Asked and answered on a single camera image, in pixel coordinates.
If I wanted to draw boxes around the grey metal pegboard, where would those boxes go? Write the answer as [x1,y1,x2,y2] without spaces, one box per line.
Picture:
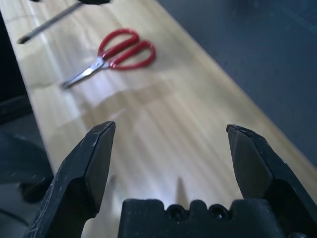
[158,0,317,174]

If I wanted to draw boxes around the red handled screwdriver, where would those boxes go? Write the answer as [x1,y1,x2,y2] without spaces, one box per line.
[17,0,85,45]

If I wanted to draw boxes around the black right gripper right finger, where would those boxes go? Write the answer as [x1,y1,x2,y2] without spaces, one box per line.
[225,123,317,238]

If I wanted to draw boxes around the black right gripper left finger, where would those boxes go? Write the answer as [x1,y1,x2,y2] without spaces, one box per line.
[23,120,116,238]

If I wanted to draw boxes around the red handled scissors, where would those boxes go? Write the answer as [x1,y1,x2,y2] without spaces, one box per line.
[60,28,157,90]

